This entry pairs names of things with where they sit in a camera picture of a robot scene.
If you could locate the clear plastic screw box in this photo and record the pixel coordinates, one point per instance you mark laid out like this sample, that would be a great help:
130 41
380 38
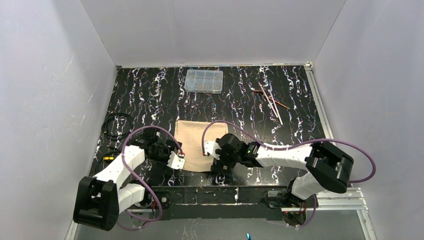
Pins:
204 81

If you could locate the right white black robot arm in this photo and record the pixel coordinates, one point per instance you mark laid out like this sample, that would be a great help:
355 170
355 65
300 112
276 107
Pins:
327 167

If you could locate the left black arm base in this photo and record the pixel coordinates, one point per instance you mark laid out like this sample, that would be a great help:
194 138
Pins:
164 199

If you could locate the aluminium frame rail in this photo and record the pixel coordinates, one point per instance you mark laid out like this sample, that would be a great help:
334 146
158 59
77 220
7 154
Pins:
353 199

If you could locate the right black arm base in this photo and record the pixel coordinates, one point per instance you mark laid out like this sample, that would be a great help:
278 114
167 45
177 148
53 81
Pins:
281 199

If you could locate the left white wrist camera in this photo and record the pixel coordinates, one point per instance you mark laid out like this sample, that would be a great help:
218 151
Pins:
176 161

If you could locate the beige cloth napkin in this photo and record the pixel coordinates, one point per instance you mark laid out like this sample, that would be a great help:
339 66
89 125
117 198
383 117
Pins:
189 133

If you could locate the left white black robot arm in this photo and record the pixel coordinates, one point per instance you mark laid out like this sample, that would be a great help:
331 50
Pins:
101 198

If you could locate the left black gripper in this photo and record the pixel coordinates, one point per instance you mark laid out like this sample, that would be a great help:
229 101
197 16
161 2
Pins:
166 156

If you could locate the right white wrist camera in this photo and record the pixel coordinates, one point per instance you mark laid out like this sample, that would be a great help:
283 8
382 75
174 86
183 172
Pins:
210 148

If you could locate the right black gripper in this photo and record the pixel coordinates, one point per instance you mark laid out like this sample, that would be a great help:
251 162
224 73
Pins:
219 162

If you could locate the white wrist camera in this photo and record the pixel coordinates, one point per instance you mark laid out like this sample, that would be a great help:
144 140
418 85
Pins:
176 161
210 148

